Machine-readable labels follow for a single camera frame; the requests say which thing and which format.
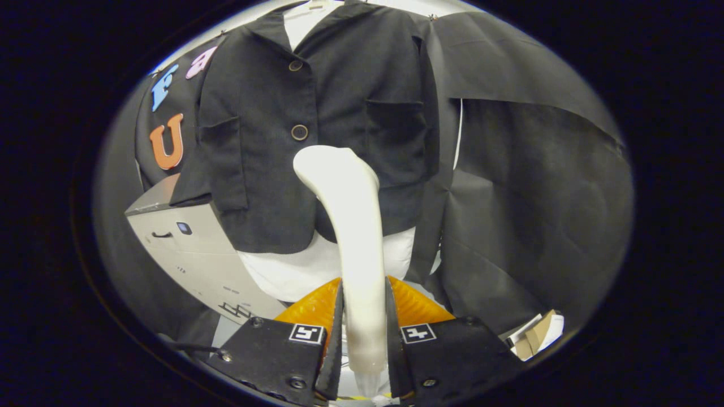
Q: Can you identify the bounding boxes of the white garment steamer head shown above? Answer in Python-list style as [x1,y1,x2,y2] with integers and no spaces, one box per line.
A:
[293,145,391,374]

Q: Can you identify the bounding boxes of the cardboard piece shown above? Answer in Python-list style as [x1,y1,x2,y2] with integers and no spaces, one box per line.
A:
[523,309,561,360]

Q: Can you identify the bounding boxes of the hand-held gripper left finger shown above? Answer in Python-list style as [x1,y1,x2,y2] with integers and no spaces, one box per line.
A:
[205,277,344,406]

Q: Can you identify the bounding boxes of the white paper sheets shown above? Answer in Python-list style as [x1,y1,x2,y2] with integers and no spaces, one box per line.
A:
[506,314,565,354]

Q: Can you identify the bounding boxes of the white dress form torso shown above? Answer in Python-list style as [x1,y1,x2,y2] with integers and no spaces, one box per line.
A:
[238,0,442,304]

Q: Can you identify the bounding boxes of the grey cabinet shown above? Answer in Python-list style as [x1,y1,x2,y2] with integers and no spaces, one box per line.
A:
[124,172,289,326]

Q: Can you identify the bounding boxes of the black backdrop cloth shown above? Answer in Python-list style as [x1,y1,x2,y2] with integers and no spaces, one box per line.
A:
[93,11,634,362]

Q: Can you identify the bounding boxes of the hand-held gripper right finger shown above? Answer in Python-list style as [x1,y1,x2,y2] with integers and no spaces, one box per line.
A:
[386,276,524,406]

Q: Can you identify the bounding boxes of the black jacket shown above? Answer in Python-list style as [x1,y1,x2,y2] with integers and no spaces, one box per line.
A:
[170,0,441,255]

